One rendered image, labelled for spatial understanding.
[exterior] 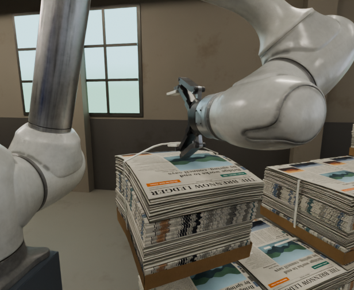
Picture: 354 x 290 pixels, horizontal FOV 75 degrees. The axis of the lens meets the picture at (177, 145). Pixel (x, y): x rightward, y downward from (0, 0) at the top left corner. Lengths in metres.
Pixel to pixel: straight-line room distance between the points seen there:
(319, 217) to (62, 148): 0.85
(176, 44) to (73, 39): 2.73
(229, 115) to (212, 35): 2.94
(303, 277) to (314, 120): 0.64
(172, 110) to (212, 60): 0.83
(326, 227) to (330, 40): 0.68
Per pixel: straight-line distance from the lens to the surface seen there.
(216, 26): 3.29
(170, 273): 0.58
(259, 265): 0.88
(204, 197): 0.50
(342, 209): 0.92
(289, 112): 0.30
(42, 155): 0.63
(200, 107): 0.44
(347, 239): 0.95
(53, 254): 0.66
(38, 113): 0.64
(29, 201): 0.59
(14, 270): 0.61
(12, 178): 0.55
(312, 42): 0.42
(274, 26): 0.44
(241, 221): 0.61
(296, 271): 0.90
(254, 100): 0.31
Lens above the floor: 1.35
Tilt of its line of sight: 11 degrees down
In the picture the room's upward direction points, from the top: straight up
